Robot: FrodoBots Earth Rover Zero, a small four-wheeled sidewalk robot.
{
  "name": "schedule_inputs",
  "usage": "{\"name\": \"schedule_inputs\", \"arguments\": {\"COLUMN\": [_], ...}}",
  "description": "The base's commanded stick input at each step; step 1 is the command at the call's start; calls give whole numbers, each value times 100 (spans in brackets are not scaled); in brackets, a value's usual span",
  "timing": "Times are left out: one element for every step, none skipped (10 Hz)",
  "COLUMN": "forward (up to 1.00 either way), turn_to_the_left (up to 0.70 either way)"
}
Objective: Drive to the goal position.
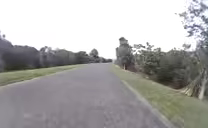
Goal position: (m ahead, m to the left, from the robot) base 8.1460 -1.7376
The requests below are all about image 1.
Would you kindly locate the grey asphalt road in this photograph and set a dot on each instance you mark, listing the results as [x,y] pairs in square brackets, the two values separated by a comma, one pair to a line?
[78,96]

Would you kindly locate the leaning tree with pale trunk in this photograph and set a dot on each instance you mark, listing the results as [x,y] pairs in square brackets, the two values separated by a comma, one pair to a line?
[202,83]

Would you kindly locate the row of bushes and trees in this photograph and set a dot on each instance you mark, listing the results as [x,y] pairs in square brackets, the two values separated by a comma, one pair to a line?
[165,65]

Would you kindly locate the grass strip beside hedge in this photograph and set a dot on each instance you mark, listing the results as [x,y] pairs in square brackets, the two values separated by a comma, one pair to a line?
[22,75]

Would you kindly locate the long dark hedge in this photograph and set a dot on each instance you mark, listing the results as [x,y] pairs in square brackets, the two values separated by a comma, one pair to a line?
[35,58]

